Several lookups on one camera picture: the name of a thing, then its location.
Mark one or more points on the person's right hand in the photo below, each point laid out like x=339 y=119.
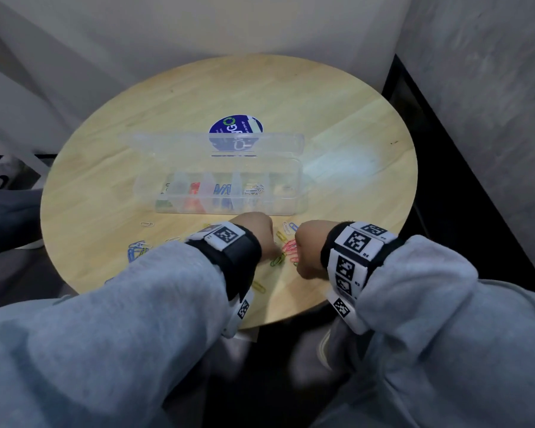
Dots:
x=312 y=247

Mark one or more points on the person's left hand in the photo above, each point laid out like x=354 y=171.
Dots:
x=256 y=229

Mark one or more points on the person's left fingers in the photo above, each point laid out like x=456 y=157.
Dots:
x=272 y=254

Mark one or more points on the person's right fingers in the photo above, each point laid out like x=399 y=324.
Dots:
x=301 y=256

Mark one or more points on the person's right forearm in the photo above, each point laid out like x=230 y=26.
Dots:
x=432 y=334

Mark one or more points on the person's left forearm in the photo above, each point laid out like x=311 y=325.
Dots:
x=102 y=334

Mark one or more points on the green paper clip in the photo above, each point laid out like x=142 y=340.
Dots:
x=277 y=261

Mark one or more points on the cluster of red paper clips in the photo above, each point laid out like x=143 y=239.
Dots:
x=290 y=250

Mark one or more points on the yellow paper clip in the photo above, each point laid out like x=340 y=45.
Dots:
x=258 y=287
x=281 y=236

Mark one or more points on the white paper clip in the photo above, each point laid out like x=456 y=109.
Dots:
x=286 y=228

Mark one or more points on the left wrist marker tracker band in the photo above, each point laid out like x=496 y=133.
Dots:
x=236 y=254

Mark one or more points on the wrist marker tracker band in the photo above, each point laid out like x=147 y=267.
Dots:
x=354 y=258
x=236 y=254

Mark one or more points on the right wrist marker tracker band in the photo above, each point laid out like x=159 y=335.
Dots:
x=354 y=258

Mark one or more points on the white paper clips in compartment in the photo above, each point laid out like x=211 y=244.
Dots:
x=254 y=189

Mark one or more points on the blue paper clips in compartment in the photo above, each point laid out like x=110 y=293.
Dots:
x=223 y=190

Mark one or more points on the clear plastic compartment box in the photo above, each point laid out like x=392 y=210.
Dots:
x=232 y=173

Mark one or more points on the white shoe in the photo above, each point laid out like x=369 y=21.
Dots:
x=324 y=349

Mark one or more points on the red paper clips in compartment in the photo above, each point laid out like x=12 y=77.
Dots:
x=195 y=190

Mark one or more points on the round blue sticker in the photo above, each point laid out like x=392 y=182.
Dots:
x=236 y=129

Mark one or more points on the dark trousers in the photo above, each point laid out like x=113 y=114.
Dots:
x=258 y=383

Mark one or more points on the pile of blue green clips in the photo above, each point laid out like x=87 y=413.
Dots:
x=137 y=251

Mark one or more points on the dark grey garment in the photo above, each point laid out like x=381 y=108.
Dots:
x=6 y=220

